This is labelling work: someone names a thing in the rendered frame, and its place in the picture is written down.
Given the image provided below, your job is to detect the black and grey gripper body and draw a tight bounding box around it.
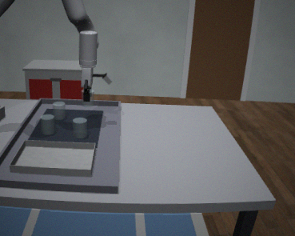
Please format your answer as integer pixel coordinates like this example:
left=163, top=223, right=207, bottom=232
left=80, top=65, right=96, bottom=87

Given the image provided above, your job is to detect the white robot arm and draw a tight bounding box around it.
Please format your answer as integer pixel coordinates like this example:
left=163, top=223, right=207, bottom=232
left=0, top=0, right=113, bottom=85

